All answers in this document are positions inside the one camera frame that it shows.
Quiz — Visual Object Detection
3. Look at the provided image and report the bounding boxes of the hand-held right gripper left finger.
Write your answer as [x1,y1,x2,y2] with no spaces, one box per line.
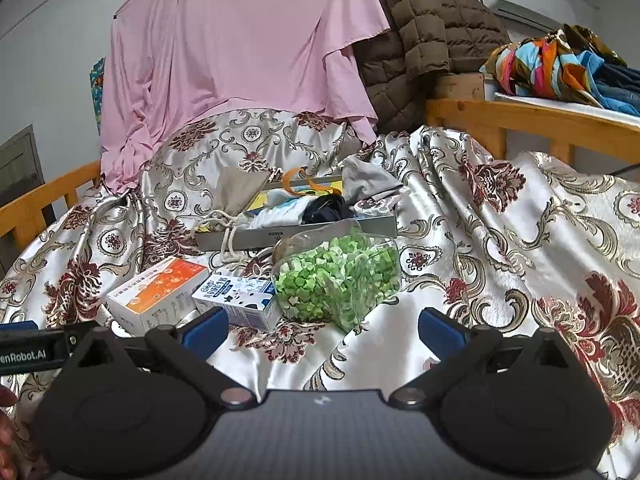
[64,306,256,411]

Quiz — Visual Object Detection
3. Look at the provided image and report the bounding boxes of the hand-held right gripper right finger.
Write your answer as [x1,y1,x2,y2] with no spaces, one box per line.
[390,308,577,409]

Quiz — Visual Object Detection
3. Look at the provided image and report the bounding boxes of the cartoon print storage box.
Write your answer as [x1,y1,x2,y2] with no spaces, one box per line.
[195,170,399,254]

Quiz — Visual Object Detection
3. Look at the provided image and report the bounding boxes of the white towel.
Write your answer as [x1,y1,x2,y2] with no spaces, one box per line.
[247,195,314,229]

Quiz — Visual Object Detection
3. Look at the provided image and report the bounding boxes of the beige drawstring pouch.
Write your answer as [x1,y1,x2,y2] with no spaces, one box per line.
[192,166,274,264]

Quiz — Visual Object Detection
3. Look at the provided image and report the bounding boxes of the dark navy cloth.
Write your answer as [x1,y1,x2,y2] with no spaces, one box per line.
[300,194,359,226]

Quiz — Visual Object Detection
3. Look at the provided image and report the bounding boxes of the grey face mask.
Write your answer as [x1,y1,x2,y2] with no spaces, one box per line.
[342,154,409,202]

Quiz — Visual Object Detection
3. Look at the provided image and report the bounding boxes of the person's left hand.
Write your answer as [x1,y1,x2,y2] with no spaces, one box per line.
[0,385,22,480]

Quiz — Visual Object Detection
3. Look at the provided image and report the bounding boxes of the blue and white carton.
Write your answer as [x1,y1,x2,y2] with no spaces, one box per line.
[191,274,282,334]

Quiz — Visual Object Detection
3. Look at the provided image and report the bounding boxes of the white and orange box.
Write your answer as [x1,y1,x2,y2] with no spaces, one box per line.
[106,256,210,337]

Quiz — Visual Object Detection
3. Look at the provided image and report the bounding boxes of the bag of green bits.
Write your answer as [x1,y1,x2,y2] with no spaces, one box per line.
[270,225,404,334]

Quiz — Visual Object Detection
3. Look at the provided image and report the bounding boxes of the light wooden board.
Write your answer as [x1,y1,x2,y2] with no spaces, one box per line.
[435,72,496,102]

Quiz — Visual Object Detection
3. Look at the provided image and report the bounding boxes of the white shelf board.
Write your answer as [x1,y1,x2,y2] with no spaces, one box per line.
[492,91,640,129]

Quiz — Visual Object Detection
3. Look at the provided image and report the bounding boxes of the colourful patterned scarf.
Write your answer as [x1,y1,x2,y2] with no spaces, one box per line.
[480,25,628,104]

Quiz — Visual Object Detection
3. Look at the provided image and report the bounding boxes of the pink shirt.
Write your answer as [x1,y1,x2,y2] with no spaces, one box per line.
[100,0,392,194]

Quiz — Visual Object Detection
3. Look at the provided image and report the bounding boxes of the blue denim clothes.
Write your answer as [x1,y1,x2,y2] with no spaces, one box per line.
[592,62,640,117]

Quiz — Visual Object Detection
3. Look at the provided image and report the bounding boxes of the brown quilted jacket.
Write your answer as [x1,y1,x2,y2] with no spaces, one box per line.
[352,0,511,137]

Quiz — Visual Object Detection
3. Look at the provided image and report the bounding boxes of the grey wall panel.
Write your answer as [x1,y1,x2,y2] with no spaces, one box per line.
[0,125,46,262]

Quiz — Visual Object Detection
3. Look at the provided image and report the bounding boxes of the orange strap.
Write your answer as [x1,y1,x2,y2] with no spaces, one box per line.
[280,165,346,197]

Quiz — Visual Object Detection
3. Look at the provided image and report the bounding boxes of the wooden bed frame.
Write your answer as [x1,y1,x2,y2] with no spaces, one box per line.
[0,97,640,252]

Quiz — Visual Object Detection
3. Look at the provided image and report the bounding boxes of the wall poster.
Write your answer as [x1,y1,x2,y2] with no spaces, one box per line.
[90,57,107,137]

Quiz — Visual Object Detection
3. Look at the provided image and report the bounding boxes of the black cable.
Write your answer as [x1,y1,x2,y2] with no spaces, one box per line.
[605,162,640,182]

